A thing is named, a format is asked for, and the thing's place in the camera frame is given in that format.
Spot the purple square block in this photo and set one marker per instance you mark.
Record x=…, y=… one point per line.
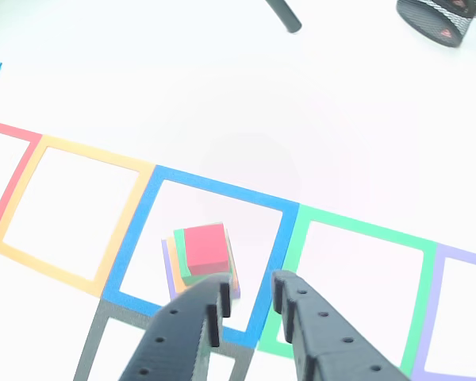
x=167, y=274

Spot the orange cube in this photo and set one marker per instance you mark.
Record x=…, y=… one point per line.
x=173, y=266

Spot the green cube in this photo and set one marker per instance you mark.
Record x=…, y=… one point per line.
x=179, y=254

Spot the small red cube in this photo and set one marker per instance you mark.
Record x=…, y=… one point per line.
x=206, y=248

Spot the dark grey bar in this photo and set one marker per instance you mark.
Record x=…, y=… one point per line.
x=287, y=16

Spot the black mesh pen holder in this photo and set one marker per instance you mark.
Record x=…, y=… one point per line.
x=436, y=20

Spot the blue square frame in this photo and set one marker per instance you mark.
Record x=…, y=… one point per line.
x=139, y=238

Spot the purple square frame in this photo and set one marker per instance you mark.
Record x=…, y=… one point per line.
x=432, y=309

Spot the orange square frame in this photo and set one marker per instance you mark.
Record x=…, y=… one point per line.
x=123, y=238

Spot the green square frame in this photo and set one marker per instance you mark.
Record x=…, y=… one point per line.
x=361, y=226

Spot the red square frame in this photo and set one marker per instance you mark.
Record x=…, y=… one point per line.
x=8, y=190

